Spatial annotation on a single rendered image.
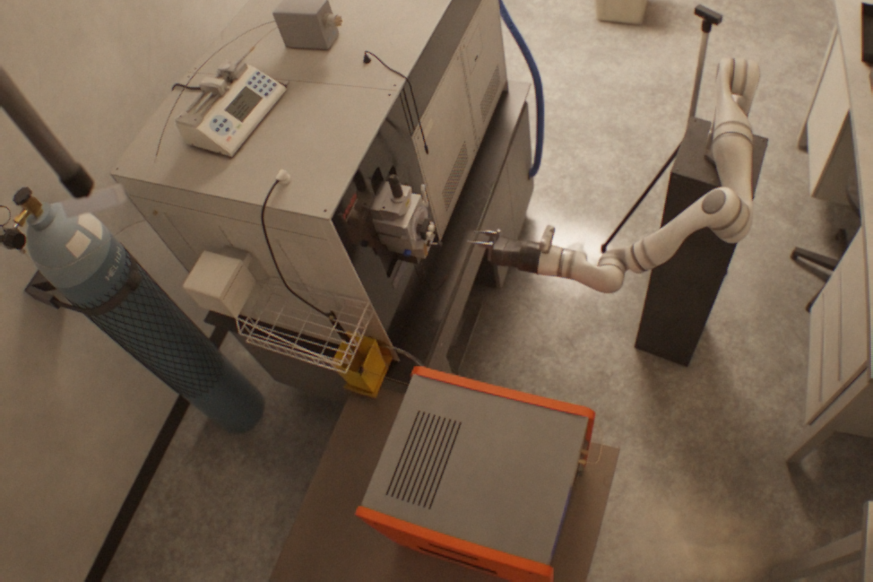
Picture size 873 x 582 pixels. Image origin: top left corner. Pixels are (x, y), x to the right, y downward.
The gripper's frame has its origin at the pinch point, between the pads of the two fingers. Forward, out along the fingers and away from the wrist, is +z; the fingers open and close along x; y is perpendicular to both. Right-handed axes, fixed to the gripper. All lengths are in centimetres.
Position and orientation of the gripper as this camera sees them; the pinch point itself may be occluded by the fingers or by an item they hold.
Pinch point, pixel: (471, 236)
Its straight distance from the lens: 155.7
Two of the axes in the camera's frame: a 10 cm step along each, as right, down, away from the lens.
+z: -9.3, -1.8, 3.2
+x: 3.7, -4.5, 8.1
